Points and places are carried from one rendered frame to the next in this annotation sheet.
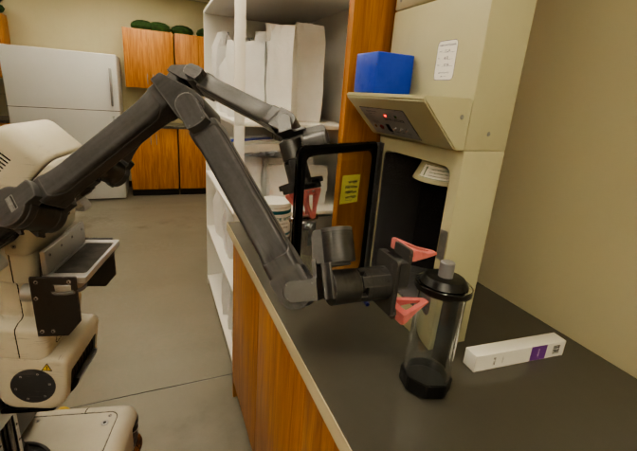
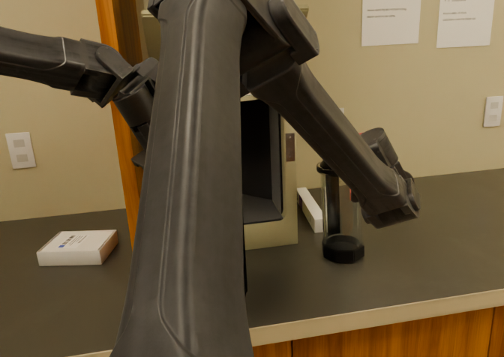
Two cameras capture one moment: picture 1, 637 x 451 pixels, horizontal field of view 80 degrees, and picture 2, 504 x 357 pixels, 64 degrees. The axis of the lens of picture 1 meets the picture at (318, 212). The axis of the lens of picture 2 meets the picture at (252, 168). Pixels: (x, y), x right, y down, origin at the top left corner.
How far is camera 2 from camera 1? 0.92 m
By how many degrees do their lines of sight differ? 71
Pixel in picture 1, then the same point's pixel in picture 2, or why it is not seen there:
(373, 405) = (373, 282)
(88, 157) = (230, 187)
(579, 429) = not seen: hidden behind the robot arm
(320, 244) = (384, 153)
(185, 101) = (292, 8)
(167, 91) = not seen: outside the picture
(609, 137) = not seen: hidden behind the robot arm
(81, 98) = not seen: outside the picture
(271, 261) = (398, 186)
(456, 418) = (378, 249)
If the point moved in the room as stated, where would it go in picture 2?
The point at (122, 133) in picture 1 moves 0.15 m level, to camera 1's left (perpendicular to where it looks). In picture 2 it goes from (234, 94) to (123, 140)
